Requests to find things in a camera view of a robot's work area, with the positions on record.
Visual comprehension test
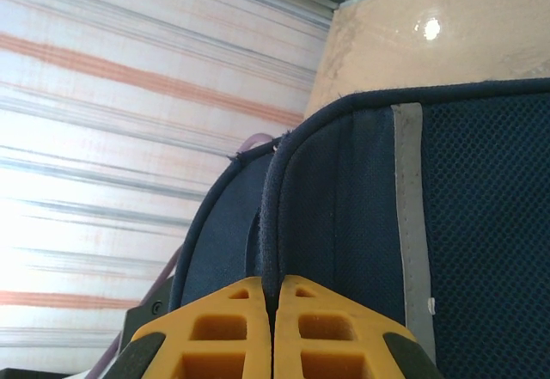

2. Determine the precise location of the navy blue backpack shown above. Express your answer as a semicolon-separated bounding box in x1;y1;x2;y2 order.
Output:
168;76;550;379

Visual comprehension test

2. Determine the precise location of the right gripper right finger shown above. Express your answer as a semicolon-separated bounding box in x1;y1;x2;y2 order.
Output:
274;274;436;379

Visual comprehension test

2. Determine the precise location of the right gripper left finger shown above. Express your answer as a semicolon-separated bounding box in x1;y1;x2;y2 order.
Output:
96;275;275;379

